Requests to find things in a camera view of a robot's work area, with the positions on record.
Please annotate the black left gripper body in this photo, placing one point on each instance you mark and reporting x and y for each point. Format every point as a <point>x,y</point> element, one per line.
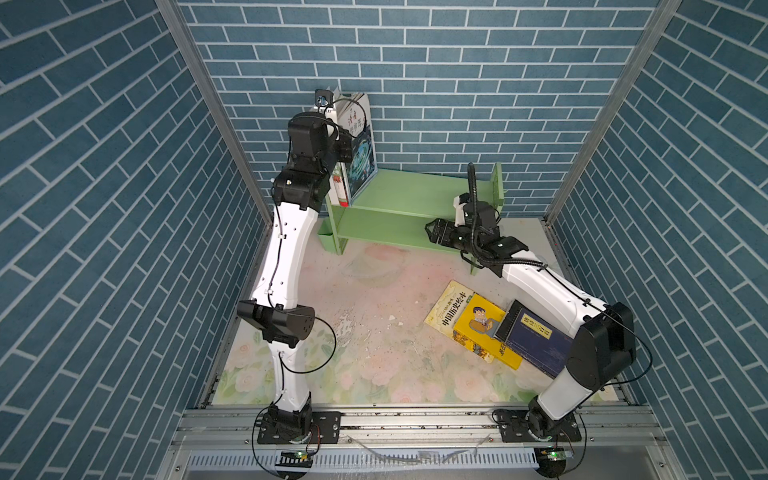
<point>342,154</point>

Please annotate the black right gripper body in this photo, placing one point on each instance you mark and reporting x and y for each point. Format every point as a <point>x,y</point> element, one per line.
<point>453,236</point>

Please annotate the white red-lettered magazine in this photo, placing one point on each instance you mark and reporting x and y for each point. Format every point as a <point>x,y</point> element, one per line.
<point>354,114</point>

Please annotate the green nature encyclopedia book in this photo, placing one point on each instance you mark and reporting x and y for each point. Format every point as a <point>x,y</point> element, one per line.
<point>340,186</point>

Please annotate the yellow history book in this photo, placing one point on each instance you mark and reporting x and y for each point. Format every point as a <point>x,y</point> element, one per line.
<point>447,310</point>

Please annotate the dark blue book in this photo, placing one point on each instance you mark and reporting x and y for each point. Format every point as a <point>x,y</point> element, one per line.
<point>534,339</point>

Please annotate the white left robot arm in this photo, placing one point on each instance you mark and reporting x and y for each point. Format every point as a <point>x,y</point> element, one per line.
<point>316,144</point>

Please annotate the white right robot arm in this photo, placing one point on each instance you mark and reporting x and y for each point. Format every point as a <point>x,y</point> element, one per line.
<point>603,341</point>

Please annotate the green metal bookshelf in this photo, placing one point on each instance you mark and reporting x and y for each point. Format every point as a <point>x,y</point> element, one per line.
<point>393,209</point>

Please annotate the yellow cartoon cover book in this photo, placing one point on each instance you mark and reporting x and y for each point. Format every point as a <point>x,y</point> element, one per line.
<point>476,327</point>

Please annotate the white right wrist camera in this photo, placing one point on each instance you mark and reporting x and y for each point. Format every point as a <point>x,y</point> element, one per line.
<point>465,210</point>

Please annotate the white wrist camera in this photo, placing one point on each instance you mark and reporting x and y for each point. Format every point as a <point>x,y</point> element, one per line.
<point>324,99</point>
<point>465,210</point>

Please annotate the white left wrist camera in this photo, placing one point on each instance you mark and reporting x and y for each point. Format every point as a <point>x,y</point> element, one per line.
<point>324,99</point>

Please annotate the left aluminium corner post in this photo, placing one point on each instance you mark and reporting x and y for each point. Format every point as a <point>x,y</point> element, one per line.
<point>172,15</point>

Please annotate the aluminium corner post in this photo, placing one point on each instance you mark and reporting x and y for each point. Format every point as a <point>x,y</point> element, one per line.
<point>172,15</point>
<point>656,26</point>

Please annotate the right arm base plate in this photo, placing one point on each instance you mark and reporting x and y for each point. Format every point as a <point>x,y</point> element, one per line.
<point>520,426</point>

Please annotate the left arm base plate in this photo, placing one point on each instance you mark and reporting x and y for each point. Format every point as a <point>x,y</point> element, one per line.
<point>277,427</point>

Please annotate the aluminium front rail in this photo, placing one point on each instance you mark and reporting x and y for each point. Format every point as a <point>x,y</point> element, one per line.
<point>422,442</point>

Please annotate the right aluminium corner post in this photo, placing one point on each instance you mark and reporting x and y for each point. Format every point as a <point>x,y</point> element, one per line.
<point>656,26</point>

